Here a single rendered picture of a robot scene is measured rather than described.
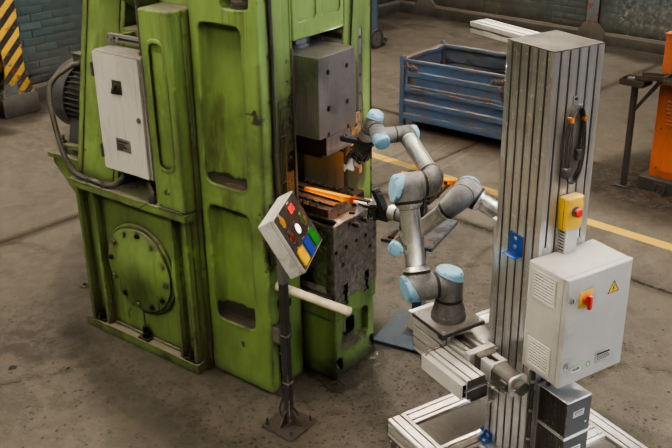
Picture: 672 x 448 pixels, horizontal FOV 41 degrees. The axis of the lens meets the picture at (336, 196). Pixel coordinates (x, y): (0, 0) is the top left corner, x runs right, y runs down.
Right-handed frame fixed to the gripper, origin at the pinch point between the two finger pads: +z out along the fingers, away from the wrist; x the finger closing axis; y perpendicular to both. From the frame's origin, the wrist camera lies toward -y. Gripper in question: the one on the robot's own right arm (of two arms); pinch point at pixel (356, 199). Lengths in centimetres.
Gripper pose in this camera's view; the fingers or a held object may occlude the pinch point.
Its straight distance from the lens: 449.5
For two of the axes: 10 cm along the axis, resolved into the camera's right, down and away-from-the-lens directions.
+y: 0.4, 9.2, 3.8
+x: 6.0, -3.3, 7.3
